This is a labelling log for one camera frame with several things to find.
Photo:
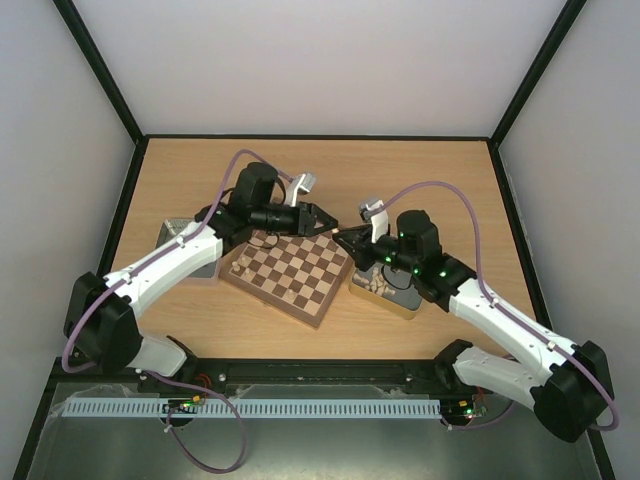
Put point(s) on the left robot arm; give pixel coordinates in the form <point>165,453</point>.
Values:
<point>103,314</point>

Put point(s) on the black aluminium frame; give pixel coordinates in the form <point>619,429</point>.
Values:
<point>561,27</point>

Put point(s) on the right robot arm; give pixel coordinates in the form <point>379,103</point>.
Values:
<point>567,385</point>

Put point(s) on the gold tin tray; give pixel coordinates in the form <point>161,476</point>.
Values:
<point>404,304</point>

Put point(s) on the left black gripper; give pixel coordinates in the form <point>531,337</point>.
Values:
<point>305,222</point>

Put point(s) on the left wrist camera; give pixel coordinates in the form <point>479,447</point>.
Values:
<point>299,186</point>

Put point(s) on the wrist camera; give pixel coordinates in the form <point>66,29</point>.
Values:
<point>299,186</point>
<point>372,212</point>

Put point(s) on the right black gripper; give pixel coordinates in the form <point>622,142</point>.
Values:
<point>365,247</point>

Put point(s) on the light blue cable duct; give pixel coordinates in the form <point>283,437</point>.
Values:
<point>254,408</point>

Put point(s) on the wooden chess board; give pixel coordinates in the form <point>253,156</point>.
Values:
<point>313,267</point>

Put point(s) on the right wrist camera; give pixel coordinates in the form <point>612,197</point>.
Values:
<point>372,212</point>

